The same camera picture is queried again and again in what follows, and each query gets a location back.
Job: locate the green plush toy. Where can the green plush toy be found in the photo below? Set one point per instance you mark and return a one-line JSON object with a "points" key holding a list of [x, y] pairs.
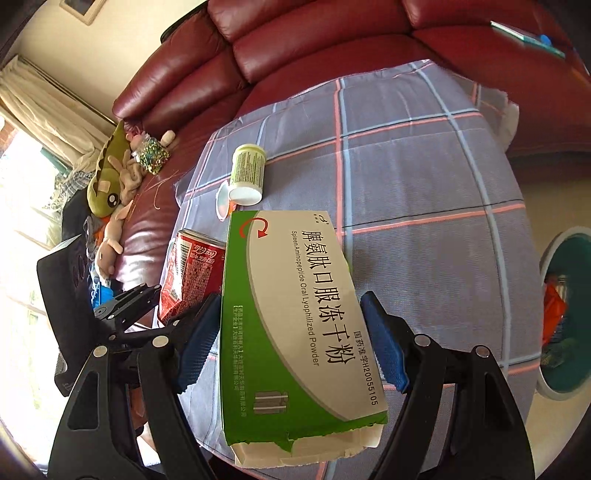
{"points": [[106, 194]]}

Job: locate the green white medicine box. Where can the green white medicine box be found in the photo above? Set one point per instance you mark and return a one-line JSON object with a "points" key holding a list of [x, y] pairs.
{"points": [[286, 323]]}

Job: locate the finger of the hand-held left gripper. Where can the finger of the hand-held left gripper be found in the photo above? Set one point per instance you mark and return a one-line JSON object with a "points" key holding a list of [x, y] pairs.
{"points": [[129, 302]]}

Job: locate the framed wall picture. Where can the framed wall picture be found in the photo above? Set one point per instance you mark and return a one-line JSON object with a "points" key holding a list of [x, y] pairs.
{"points": [[78, 7]]}

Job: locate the white bottle cap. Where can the white bottle cap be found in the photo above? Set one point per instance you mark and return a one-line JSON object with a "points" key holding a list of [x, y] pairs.
{"points": [[224, 198]]}

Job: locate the grey plaid cloth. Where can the grey plaid cloth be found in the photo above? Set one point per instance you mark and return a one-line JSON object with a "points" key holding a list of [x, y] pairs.
{"points": [[415, 184]]}

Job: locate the pink plush toy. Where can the pink plush toy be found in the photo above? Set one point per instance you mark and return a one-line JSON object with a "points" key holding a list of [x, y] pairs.
{"points": [[129, 177]]}

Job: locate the blue plastic bin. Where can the blue plastic bin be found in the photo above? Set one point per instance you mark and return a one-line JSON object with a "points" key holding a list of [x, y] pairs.
{"points": [[568, 374]]}

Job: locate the white bottle green label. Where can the white bottle green label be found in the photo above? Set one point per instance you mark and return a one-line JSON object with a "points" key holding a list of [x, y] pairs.
{"points": [[247, 170]]}

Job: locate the red leather sofa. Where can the red leather sofa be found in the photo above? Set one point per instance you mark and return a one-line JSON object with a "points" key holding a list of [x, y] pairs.
{"points": [[323, 41]]}

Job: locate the pile of clothes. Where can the pile of clothes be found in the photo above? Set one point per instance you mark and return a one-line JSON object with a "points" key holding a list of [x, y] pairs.
{"points": [[74, 184]]}

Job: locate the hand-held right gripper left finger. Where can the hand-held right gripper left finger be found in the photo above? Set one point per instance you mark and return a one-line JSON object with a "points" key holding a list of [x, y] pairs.
{"points": [[198, 341]]}

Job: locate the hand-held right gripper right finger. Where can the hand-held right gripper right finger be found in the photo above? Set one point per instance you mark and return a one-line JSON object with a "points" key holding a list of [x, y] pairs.
{"points": [[385, 341]]}

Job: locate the beige curtain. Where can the beige curtain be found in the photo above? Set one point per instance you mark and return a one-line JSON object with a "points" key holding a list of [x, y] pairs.
{"points": [[46, 106]]}

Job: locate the red soda can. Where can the red soda can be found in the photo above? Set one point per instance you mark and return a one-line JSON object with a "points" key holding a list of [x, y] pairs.
{"points": [[194, 267]]}

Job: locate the orange wrapper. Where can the orange wrapper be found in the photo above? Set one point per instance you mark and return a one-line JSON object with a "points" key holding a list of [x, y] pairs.
{"points": [[554, 304]]}

